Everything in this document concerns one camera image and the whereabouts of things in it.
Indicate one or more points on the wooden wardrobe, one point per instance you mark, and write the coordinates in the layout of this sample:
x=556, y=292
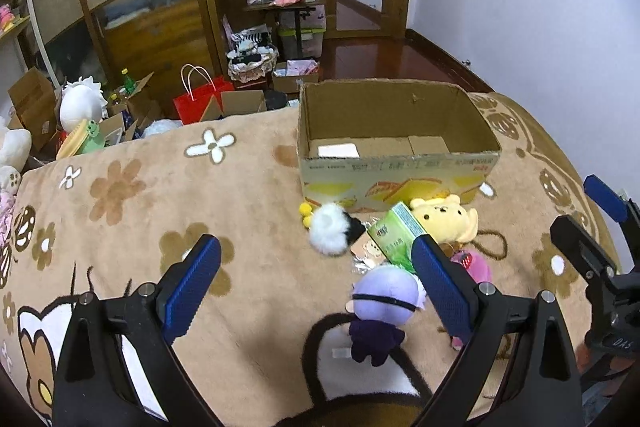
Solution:
x=125, y=2

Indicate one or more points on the green glass bottle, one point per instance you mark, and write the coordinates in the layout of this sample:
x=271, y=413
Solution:
x=128, y=81

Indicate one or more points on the green frog toy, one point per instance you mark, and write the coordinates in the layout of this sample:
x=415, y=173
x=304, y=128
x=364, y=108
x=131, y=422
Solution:
x=92, y=134

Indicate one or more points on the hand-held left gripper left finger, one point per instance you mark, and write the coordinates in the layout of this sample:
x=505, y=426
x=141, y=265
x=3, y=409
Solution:
x=194, y=288

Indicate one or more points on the green tissue pack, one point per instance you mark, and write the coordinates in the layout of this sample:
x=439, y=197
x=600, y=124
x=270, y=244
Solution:
x=397, y=237

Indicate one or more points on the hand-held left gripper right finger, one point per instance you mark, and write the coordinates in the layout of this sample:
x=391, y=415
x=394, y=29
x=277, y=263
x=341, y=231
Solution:
x=444, y=289

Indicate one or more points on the brown cardboard box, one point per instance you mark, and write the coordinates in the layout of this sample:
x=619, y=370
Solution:
x=32, y=107
x=242, y=103

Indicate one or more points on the clear plastic storage bin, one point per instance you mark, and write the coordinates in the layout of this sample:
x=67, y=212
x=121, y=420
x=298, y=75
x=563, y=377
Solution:
x=302, y=38

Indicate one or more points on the yellow bear plush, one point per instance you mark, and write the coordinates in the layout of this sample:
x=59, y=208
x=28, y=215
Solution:
x=447, y=222

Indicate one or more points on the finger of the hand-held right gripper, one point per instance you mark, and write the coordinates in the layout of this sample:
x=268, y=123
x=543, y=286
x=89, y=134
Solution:
x=605, y=201
x=582, y=249

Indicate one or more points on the red paper bag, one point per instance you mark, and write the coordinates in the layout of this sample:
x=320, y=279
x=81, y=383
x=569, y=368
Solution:
x=200, y=99

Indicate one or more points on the pink plush toy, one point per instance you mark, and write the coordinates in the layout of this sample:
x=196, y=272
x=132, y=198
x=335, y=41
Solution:
x=475, y=268

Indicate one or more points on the purple-haired plush doll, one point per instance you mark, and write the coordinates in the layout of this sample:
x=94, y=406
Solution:
x=382, y=302

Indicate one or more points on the basket of clothes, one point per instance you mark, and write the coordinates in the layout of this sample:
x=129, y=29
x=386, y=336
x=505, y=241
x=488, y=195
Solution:
x=252, y=57

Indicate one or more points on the low cardboard box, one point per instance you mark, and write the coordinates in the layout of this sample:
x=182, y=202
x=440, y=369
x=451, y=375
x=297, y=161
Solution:
x=295, y=74

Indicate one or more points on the white-haired plush head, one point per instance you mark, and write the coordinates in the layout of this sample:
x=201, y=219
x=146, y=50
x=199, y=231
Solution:
x=82, y=102

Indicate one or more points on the white stuffed animal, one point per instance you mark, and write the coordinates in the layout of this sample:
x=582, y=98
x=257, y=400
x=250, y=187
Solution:
x=12, y=149

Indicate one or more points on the small bear print tag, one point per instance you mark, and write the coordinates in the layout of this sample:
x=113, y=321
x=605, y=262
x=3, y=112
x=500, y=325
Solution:
x=366, y=253

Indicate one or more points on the beige flower print blanket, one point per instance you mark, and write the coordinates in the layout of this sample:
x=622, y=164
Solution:
x=200, y=207

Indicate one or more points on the white and black fluffy plush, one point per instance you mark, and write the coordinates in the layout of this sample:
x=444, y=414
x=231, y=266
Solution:
x=330, y=227

